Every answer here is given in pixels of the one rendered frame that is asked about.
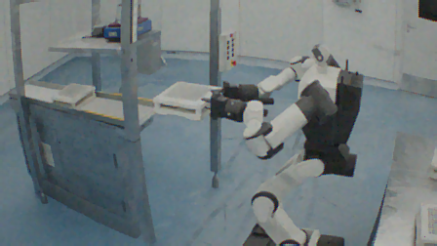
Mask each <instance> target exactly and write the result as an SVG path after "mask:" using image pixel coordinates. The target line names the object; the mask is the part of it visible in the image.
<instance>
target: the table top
mask: <svg viewBox="0 0 437 246"><path fill-rule="evenodd" d="M436 145H437V141H433V140H431V139H427V138H424V137H419V136H416V135H410V134H407V133H401V132H398V131H395V140H394V146H393V153H392V160H391V167H390V172H389V177H388V182H387V189H386V194H385V198H384V201H383V206H382V212H381V215H380V218H379V223H378V227H377V233H376V237H375V239H374V244H373V246H416V240H417V227H416V214H417V212H418V210H419V205H420V203H424V204H426V203H427V204H433V205H434V204H435V205H437V180H435V179H432V178H428V177H427V175H428V172H429V168H430V165H431V161H432V158H433V154H434V151H435V146H436Z"/></svg>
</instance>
